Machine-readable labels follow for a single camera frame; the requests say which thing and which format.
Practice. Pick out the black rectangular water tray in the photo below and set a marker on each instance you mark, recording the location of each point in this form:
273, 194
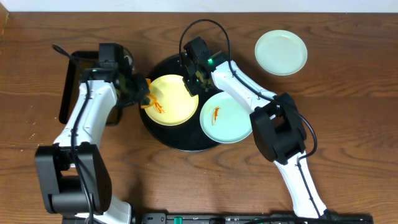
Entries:
70, 91

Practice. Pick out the orange sponge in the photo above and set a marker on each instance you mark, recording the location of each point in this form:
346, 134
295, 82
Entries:
149, 99

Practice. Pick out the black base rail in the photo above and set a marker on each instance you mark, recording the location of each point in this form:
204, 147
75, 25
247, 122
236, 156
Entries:
161, 218

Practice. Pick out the light green plate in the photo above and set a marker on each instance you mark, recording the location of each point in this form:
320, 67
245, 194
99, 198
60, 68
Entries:
224, 120
281, 52

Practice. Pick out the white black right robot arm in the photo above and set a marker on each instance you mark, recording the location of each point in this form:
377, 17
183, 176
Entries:
279, 130

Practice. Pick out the yellow plate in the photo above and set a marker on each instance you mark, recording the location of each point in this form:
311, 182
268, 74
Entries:
174, 104

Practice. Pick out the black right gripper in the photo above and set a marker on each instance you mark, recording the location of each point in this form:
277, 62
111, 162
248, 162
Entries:
188, 80

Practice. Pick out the black round tray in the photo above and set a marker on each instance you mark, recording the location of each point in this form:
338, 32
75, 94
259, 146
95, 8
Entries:
189, 135

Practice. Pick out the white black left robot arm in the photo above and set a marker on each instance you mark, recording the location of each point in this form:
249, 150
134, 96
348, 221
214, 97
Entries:
73, 178

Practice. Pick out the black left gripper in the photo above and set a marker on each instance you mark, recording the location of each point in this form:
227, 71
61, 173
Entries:
138, 92

